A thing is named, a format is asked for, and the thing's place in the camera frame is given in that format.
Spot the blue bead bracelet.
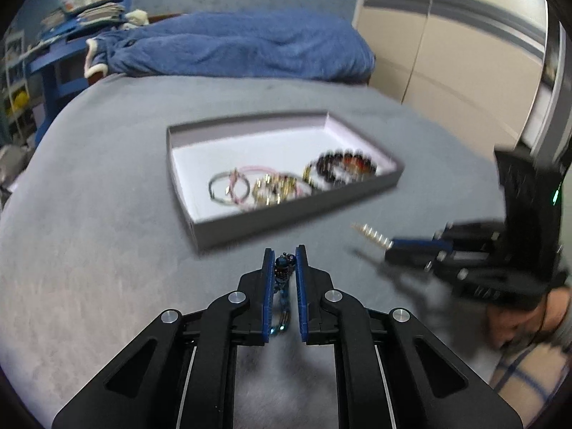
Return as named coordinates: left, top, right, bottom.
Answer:
left=272, top=254, right=296, bottom=336

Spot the blue fleece blanket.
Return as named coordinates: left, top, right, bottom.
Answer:
left=85, top=8, right=376, bottom=83

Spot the pile of grey clothes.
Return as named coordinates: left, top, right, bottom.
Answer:
left=0, top=143, right=32, bottom=206

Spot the small black bead bracelet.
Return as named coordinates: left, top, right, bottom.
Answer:
left=208, top=171, right=240, bottom=205

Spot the cream plush toy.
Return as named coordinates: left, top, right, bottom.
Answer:
left=118, top=9, right=150, bottom=30

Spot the gold bead bracelet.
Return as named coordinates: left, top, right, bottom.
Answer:
left=250, top=173, right=314, bottom=207

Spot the white shelving rack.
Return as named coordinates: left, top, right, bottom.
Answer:
left=0, top=29, right=36, bottom=144

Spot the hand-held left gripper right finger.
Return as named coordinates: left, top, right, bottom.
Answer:
left=294, top=245, right=523, bottom=429

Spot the grey cardboard box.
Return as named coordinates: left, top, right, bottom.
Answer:
left=166, top=109, right=405, bottom=251

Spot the red gold charm bracelet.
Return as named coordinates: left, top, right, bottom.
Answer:
left=342, top=154, right=371, bottom=173

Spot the pearl and gold bracelet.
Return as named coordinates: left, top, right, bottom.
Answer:
left=351, top=222, right=394, bottom=251

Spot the blue wooden desk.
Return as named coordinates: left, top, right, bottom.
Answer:
left=24, top=0, right=135, bottom=144

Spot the stack of papers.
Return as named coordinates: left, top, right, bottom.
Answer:
left=76, top=4, right=126, bottom=23

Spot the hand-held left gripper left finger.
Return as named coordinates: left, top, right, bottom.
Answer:
left=51, top=248, right=275, bottom=429

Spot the large black bead bracelet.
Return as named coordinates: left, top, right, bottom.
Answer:
left=308, top=148, right=380, bottom=188

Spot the pink cord bracelet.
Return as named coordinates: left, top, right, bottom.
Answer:
left=226, top=165, right=280, bottom=208

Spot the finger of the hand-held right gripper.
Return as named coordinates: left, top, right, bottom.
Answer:
left=385, top=250, right=501, bottom=298
left=392, top=221, right=503, bottom=251

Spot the person's right hand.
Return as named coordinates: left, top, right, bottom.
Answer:
left=487, top=288, right=566, bottom=349

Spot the person's plaid pants leg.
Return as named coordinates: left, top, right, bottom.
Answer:
left=489, top=340, right=572, bottom=427

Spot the beige wardrobe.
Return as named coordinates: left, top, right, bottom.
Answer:
left=353, top=0, right=572, bottom=171

